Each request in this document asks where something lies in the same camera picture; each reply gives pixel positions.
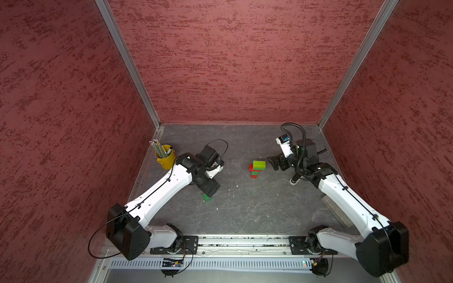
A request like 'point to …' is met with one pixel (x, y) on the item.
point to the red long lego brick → (250, 168)
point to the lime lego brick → (259, 165)
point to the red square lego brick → (254, 176)
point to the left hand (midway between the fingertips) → (205, 188)
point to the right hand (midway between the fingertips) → (275, 156)
